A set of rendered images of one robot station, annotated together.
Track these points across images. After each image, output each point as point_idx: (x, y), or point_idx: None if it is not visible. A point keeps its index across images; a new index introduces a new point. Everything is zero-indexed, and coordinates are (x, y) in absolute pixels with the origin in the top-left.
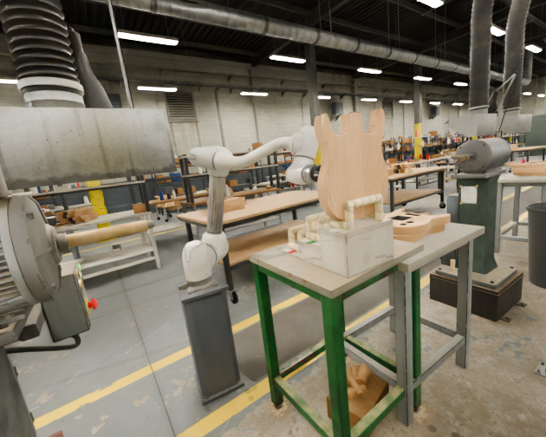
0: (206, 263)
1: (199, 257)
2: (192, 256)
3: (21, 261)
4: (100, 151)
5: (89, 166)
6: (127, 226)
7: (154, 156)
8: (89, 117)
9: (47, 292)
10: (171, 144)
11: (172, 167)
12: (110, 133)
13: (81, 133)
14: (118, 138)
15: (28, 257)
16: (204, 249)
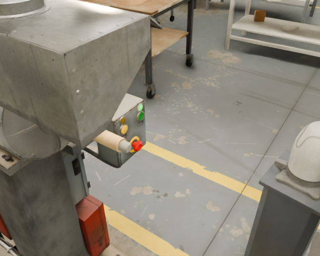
0: (319, 165)
1: (313, 153)
2: (305, 145)
3: None
4: (7, 84)
5: (3, 95)
6: (100, 137)
7: (55, 115)
8: None
9: (26, 158)
10: (72, 109)
11: (75, 140)
12: (10, 68)
13: None
14: (18, 76)
15: (0, 135)
16: None
